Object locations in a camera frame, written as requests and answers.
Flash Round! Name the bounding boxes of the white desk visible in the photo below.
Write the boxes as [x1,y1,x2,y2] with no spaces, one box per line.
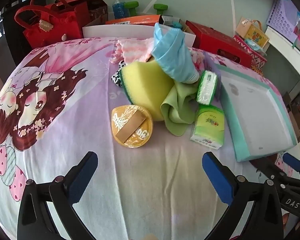
[265,27,300,63]

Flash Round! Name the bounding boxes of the green tissue pack clear side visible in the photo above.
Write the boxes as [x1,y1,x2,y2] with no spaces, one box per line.
[196,70,218,105]

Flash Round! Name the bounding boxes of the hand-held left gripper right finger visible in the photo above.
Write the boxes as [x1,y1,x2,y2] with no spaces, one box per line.
[202,151,284,240]

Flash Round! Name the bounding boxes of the black cabinet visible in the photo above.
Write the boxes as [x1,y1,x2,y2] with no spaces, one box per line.
[0,0,40,67]

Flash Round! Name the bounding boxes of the white storage box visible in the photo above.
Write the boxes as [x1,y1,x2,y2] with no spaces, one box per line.
[82,17,197,48]

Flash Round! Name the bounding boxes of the dark red cardboard box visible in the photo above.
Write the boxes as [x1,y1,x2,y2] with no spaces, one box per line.
[65,0,108,27]

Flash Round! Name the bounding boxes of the purple perforated basket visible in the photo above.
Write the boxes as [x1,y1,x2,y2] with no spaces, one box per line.
[266,0,300,34]

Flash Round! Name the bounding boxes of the green dumbbell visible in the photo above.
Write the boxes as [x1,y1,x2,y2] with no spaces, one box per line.
[124,2,140,18]
[154,4,168,17]

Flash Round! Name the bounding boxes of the pink striped fluffy cloth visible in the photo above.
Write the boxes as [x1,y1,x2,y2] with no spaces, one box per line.
[111,39,155,64]

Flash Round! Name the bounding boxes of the red gift box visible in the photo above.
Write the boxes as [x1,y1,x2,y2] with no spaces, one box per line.
[185,20,253,68]

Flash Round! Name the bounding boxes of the red felt handbag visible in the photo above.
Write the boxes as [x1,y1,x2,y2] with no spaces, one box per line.
[14,0,90,48]

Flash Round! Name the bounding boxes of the blue wipes pack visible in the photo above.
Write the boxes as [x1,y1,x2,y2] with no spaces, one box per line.
[245,39,263,52]

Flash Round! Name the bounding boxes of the orange cardboard box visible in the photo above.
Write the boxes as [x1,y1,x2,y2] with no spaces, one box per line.
[105,14,163,26]

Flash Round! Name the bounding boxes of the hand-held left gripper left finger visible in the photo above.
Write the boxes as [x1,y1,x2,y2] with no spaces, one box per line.
[17,151,98,240]

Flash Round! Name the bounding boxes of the blue face mask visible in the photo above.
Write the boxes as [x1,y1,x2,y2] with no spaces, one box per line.
[151,22,200,83]

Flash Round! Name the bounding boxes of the yellow carton with handle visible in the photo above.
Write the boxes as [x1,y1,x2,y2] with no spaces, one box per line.
[236,17,270,49]

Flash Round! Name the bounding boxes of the bottle with blue liquid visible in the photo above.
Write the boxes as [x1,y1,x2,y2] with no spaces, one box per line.
[112,0,127,19]

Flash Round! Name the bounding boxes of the black white spotted scrunchie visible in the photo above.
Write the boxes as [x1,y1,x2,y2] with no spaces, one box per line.
[112,61,127,88]

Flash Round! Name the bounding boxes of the red patterned tin box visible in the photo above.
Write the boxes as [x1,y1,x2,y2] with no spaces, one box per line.
[233,35,268,68]

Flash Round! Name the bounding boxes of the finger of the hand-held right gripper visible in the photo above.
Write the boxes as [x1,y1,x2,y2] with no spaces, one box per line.
[283,152,300,180]
[250,155,283,180]

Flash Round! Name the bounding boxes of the brown cardboard boxes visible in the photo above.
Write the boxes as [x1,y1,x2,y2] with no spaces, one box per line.
[282,80,300,143]

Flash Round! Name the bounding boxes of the green cloth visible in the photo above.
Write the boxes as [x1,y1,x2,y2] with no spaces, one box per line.
[161,81,203,137]

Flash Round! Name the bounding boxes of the white tray with teal rim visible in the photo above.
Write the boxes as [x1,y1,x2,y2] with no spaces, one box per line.
[215,64,298,163]

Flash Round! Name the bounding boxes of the yellow sponge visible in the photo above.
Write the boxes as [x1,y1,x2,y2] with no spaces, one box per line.
[120,60,175,122]

